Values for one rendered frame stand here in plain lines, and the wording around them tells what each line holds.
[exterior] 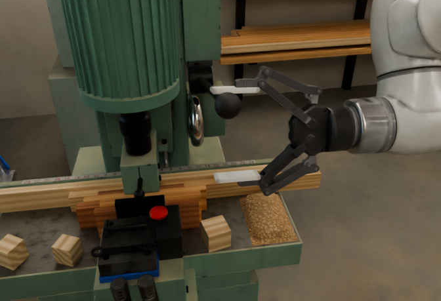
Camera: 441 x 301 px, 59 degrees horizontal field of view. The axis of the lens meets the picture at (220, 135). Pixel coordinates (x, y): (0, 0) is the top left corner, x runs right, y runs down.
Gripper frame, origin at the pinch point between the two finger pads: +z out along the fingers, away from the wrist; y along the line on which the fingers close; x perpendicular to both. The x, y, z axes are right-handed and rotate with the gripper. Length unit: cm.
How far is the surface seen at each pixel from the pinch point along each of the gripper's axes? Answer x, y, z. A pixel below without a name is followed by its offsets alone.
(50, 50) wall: -248, 7, 88
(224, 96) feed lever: 9.0, 7.4, 0.7
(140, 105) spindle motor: -6.8, 4.2, 12.0
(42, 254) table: -11.8, -23.5, 32.3
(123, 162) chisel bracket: -15.4, -8.1, 16.6
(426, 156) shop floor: -166, -69, -161
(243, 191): -21.7, -19.0, -7.9
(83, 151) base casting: -62, -19, 34
